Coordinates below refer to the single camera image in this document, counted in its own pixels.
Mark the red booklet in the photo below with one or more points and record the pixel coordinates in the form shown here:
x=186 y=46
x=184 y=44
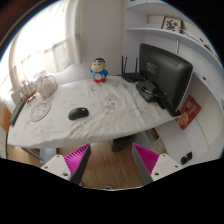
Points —
x=189 y=111

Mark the white patterned tablecloth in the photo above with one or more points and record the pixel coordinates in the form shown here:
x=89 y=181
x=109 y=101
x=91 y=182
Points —
x=115 y=107

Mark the black computer mouse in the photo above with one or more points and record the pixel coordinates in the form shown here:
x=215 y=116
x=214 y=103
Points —
x=78 y=113

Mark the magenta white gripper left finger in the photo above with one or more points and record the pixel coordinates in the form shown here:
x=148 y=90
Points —
x=70 y=167

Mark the white cloth bag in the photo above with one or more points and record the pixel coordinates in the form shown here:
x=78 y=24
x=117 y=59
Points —
x=46 y=85

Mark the framed picture on shelf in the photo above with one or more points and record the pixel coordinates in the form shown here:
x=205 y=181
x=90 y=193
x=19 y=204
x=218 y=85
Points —
x=172 y=24

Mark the black wall socket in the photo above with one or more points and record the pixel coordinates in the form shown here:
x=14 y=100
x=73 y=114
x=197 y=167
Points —
x=186 y=158

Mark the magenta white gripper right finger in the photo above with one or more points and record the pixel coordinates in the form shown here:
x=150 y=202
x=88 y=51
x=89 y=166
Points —
x=152 y=166

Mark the black wifi router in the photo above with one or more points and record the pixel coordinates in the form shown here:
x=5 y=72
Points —
x=130 y=76

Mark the white wall shelf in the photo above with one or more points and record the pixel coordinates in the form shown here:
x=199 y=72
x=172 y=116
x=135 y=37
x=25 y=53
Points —
x=184 y=40

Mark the black computer monitor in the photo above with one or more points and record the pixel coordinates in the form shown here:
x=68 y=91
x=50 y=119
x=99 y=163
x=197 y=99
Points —
x=170 y=74

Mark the cartoon boy figurine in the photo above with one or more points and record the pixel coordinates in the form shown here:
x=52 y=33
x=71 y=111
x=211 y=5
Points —
x=98 y=70

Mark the black keyboard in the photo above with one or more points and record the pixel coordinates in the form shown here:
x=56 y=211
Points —
x=16 y=112

